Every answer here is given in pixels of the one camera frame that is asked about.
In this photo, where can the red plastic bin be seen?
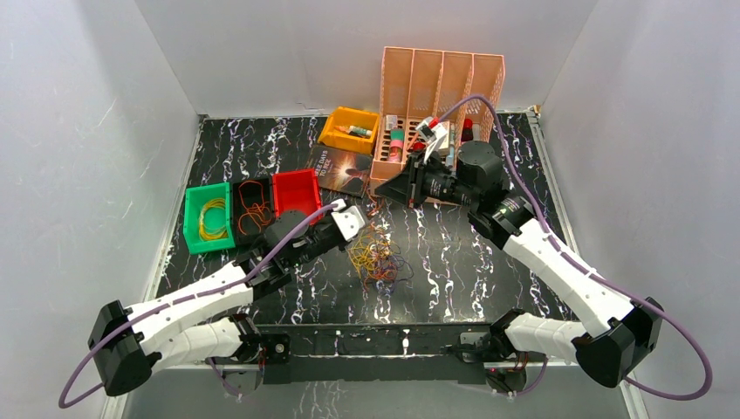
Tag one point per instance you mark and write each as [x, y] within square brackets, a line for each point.
[296, 190]

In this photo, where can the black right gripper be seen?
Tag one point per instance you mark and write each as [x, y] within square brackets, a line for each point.
[407, 187]

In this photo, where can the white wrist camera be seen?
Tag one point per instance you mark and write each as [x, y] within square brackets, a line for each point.
[435, 135]
[350, 219]

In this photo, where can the yellow plastic bin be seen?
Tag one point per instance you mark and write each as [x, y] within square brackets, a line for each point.
[346, 116]

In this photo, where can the pink plastic file organizer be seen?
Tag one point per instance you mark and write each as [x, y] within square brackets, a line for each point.
[419, 83]

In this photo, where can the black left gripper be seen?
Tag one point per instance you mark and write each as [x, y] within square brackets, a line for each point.
[323, 232]

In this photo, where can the green plastic bin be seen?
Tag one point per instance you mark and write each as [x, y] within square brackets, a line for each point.
[206, 225]

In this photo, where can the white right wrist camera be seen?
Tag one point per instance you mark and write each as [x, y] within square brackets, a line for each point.
[435, 135]

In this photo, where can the pink pencil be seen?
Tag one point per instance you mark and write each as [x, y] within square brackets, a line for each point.
[413, 136]

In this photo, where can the dark book Three Days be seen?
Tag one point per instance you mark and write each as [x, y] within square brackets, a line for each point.
[339, 170]

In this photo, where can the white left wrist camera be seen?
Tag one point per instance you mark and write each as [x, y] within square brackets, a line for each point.
[350, 219]

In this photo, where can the green white glue stick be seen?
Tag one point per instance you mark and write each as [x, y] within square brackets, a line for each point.
[355, 131]

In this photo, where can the pink glue stick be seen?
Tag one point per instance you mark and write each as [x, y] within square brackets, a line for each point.
[396, 145]

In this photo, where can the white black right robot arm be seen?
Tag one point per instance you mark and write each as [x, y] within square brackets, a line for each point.
[612, 333]

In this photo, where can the black metal base rail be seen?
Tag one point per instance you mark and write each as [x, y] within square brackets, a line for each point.
[370, 353]

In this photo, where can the red black stamp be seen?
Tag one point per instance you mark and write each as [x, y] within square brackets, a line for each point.
[467, 131]
[416, 146]

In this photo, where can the small white eraser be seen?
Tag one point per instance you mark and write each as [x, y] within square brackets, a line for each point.
[391, 122]

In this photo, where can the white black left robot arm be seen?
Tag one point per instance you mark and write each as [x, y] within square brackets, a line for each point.
[131, 343]

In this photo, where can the black plastic bin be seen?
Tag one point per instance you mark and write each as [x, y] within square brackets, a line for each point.
[251, 209]

